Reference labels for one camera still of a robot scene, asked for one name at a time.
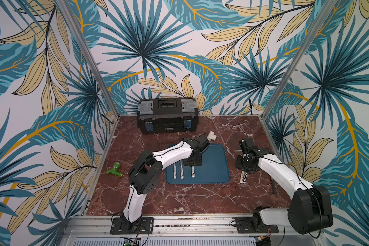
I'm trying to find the white cartoon handle spoon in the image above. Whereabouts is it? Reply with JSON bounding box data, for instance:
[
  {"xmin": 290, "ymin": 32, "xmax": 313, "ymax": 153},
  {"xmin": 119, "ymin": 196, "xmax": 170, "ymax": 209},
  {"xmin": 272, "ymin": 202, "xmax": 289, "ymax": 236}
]
[{"xmin": 180, "ymin": 161, "xmax": 184, "ymax": 179}]

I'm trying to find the colourful letter handle fork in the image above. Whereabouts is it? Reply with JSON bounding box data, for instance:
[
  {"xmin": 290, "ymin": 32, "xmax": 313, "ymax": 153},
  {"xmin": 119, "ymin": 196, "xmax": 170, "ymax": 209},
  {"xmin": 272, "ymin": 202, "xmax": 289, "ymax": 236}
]
[{"xmin": 173, "ymin": 164, "xmax": 177, "ymax": 179}]

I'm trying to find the Hello Kitty handle fork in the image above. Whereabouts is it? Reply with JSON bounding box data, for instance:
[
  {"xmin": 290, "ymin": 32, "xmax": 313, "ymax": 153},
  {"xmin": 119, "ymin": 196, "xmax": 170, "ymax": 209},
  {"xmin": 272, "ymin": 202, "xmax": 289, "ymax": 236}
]
[{"xmin": 191, "ymin": 166, "xmax": 195, "ymax": 178}]

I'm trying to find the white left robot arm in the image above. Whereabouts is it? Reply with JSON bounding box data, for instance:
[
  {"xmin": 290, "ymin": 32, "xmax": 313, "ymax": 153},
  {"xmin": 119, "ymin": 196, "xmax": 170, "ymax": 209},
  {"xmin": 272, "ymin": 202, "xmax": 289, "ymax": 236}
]
[{"xmin": 111, "ymin": 135, "xmax": 210, "ymax": 231}]

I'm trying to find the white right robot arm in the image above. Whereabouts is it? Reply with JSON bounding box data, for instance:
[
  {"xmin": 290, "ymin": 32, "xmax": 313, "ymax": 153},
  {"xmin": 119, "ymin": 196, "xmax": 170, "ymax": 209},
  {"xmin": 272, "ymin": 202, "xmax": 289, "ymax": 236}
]
[{"xmin": 234, "ymin": 138, "xmax": 333, "ymax": 235}]

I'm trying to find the teal rectangular tray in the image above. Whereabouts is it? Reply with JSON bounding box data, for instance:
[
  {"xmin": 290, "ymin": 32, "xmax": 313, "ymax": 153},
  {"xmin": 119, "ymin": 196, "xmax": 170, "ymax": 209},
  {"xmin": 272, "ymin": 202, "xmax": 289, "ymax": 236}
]
[{"xmin": 165, "ymin": 143, "xmax": 230, "ymax": 185}]

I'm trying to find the white PVC tee fitting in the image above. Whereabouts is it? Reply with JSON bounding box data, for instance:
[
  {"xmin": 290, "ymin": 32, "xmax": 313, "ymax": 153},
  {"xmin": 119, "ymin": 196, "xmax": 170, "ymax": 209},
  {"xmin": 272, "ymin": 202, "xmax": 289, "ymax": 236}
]
[{"xmin": 207, "ymin": 131, "xmax": 217, "ymax": 141}]

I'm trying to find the black plastic toolbox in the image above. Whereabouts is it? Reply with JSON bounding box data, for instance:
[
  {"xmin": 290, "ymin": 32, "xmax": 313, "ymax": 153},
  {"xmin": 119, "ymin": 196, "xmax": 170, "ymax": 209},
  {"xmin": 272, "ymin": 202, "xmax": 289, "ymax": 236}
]
[{"xmin": 136, "ymin": 97, "xmax": 199, "ymax": 134}]

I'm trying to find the green hose connector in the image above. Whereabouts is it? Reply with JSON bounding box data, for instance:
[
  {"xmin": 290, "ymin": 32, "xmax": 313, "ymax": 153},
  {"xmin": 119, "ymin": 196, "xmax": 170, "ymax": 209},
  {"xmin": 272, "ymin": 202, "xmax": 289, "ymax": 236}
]
[{"xmin": 107, "ymin": 163, "xmax": 123, "ymax": 177}]

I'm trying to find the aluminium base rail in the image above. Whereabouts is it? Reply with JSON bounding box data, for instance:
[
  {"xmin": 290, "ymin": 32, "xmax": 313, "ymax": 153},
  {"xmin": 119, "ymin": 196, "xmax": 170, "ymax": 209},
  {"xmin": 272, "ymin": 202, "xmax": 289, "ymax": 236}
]
[{"xmin": 61, "ymin": 213, "xmax": 327, "ymax": 246}]

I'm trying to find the right aluminium frame post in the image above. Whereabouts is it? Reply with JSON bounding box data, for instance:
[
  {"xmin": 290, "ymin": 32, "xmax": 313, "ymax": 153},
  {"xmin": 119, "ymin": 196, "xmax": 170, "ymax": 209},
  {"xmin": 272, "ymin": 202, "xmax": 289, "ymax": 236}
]
[{"xmin": 260, "ymin": 1, "xmax": 337, "ymax": 123}]

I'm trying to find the aluminium frame post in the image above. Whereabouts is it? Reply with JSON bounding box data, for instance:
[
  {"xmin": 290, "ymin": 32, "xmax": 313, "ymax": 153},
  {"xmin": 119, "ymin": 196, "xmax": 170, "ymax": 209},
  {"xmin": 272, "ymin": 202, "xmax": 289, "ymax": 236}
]
[
  {"xmin": 260, "ymin": 1, "xmax": 337, "ymax": 123},
  {"xmin": 56, "ymin": 0, "xmax": 120, "ymax": 119}
]

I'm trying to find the left aluminium frame post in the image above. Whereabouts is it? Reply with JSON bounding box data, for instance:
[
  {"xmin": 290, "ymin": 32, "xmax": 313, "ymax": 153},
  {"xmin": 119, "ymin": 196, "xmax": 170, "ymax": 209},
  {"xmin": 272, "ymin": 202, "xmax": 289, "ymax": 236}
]
[{"xmin": 56, "ymin": 0, "xmax": 120, "ymax": 119}]

